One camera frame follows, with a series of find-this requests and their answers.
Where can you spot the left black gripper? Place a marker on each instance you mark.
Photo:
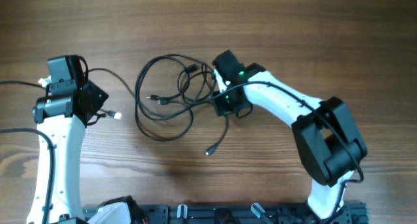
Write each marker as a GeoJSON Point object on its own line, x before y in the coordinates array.
{"type": "Point", "coordinates": [100, 96]}

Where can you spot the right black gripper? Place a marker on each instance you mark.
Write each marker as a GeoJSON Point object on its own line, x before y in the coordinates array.
{"type": "Point", "coordinates": [221, 108]}

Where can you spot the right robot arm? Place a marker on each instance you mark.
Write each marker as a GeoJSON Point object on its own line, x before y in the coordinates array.
{"type": "Point", "coordinates": [327, 138]}

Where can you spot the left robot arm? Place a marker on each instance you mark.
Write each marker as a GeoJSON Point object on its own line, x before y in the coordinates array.
{"type": "Point", "coordinates": [71, 103]}

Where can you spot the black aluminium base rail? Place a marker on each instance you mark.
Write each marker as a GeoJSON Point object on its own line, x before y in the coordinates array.
{"type": "Point", "coordinates": [351, 213]}

